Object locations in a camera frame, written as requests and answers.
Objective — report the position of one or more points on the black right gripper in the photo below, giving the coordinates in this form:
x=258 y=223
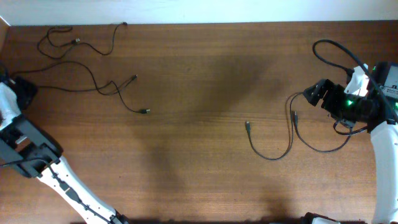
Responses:
x=334 y=91

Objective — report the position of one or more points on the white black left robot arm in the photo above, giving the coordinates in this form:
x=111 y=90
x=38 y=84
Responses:
x=35 y=154

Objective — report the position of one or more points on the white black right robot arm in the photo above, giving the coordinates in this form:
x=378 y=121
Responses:
x=382 y=89

